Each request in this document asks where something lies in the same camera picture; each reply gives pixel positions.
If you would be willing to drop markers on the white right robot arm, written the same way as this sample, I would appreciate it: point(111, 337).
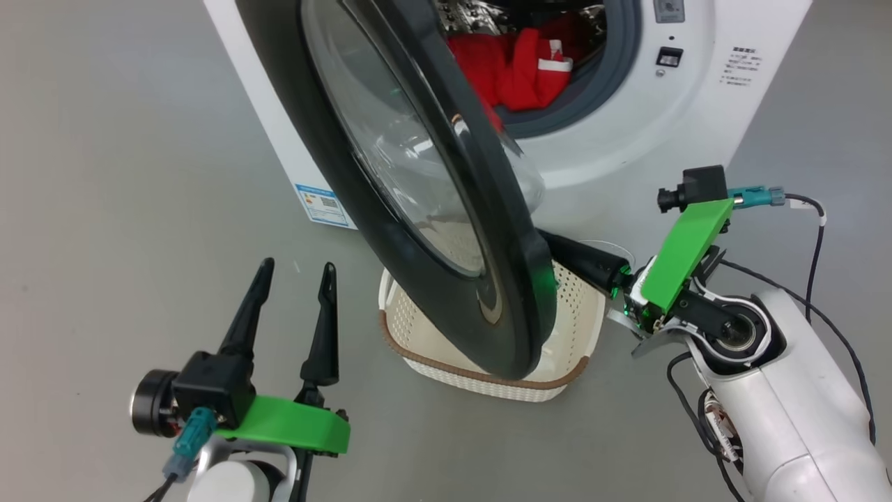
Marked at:
point(794, 418)

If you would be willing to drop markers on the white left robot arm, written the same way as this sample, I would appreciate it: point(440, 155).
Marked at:
point(233, 481)

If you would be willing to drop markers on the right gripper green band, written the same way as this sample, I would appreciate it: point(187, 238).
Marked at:
point(686, 258)

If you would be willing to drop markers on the wrist black camera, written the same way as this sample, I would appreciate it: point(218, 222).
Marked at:
point(209, 387)
point(700, 185)

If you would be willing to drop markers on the white perforated laundry basket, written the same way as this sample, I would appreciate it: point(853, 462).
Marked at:
point(418, 328)

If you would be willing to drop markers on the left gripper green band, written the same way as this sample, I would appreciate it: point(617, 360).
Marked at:
point(293, 425)

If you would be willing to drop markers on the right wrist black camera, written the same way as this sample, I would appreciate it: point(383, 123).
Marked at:
point(700, 185)

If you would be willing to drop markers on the white cloth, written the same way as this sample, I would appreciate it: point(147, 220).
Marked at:
point(559, 65)

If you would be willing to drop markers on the grey warning sticker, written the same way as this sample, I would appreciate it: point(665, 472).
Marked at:
point(669, 10)

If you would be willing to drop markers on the steel washing drum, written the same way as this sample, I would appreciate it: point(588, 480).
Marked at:
point(474, 14)

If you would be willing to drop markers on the blue energy label sticker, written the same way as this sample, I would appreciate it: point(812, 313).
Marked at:
point(322, 206)

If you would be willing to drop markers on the dark washing machine door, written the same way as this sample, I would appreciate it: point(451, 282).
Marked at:
point(481, 195)

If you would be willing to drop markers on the white washing machine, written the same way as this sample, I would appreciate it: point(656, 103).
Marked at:
point(627, 139)

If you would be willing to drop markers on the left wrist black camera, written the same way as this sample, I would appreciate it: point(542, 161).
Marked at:
point(209, 387)

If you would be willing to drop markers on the grey rubber door gasket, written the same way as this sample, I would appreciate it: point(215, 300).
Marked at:
point(606, 77)

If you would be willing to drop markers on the red garment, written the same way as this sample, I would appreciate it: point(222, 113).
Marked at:
point(516, 70)

